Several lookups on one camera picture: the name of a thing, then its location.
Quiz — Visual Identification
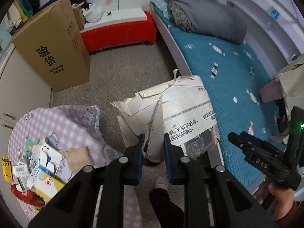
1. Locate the torn newspaper sheet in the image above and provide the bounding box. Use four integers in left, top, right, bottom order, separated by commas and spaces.
111, 76, 219, 165

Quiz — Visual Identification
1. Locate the brown paper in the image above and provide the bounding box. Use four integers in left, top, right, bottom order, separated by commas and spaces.
65, 146, 94, 172

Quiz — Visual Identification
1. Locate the white blue torn box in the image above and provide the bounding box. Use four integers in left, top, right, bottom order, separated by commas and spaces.
27, 139, 63, 189

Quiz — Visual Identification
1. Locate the red snack wrapper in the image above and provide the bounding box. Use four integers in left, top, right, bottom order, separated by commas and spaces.
10, 184, 45, 208

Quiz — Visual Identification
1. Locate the teal wipes packet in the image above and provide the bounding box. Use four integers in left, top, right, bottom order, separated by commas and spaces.
25, 139, 37, 159

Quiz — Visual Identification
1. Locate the white green barcode box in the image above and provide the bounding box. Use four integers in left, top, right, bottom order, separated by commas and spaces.
12, 162, 30, 190

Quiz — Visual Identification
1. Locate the yellow snack packet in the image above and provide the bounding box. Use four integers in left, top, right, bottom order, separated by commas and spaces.
2, 157, 13, 183

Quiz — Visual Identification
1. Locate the yellow white medicine box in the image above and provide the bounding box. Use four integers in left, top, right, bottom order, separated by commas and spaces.
31, 169, 65, 202

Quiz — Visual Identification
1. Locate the person's right hand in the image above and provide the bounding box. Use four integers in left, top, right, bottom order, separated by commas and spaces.
256, 181, 295, 220

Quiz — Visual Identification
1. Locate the person's pink slipper foot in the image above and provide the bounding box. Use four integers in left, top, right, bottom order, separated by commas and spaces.
154, 177, 169, 191

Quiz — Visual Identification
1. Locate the teal patterned mattress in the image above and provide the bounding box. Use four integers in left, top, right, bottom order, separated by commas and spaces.
151, 6, 279, 187

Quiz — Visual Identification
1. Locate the cream hanging sweater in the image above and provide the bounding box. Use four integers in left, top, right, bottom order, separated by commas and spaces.
260, 54, 304, 145

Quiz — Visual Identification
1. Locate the pink checkered tablecloth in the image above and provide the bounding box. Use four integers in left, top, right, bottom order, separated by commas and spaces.
7, 104, 143, 228

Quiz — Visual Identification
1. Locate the red bench with white top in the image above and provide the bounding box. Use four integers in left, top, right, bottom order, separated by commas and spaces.
81, 8, 157, 52

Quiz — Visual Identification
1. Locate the grey folded duvet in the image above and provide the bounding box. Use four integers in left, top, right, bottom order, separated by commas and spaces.
166, 0, 247, 44

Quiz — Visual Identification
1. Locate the blue white striped pillow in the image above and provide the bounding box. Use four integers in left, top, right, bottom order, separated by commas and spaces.
151, 0, 173, 20

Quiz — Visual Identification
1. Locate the white plastic bag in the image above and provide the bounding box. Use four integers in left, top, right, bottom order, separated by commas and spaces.
82, 3, 104, 23

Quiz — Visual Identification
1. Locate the white lower cabinet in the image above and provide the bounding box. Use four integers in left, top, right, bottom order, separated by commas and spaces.
0, 42, 54, 186

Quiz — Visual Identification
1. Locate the tall brown cardboard box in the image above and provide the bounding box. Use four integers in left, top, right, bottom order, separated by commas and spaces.
13, 0, 90, 91

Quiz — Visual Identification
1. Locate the hanging jackets row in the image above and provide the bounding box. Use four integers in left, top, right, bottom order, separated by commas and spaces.
4, 0, 40, 35

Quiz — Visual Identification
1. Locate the teal bunk bed frame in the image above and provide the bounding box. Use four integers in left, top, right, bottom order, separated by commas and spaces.
150, 0, 304, 195

